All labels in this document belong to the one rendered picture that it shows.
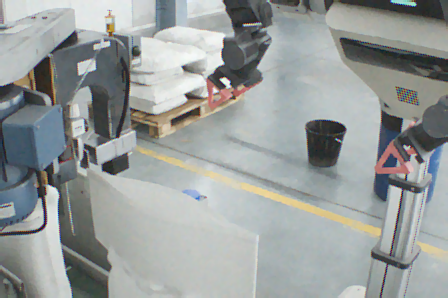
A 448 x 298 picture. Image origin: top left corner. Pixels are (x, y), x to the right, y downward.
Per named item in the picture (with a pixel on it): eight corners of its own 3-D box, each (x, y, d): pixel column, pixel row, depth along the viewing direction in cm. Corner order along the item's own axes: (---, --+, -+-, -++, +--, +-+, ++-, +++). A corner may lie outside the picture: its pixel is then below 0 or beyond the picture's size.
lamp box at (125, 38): (142, 65, 140) (141, 32, 137) (130, 69, 137) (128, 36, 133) (123, 61, 145) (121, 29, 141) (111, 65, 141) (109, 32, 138)
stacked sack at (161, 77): (186, 78, 429) (186, 62, 423) (147, 90, 400) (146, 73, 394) (136, 65, 469) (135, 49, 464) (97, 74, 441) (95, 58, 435)
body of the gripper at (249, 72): (213, 72, 119) (226, 47, 114) (240, 62, 126) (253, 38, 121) (233, 91, 117) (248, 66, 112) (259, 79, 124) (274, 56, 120)
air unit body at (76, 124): (92, 162, 127) (86, 101, 120) (77, 169, 123) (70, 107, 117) (80, 157, 129) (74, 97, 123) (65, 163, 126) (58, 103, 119)
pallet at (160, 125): (244, 98, 499) (244, 83, 493) (160, 139, 409) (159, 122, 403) (177, 83, 541) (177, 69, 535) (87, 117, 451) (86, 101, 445)
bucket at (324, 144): (350, 159, 380) (353, 125, 369) (332, 174, 358) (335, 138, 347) (314, 148, 396) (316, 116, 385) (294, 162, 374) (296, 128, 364)
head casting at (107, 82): (133, 131, 144) (128, 23, 132) (62, 162, 126) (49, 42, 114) (66, 109, 160) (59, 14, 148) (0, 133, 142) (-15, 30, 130)
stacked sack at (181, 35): (234, 47, 478) (234, 31, 472) (204, 56, 446) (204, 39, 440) (178, 37, 515) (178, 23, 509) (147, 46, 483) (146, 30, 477)
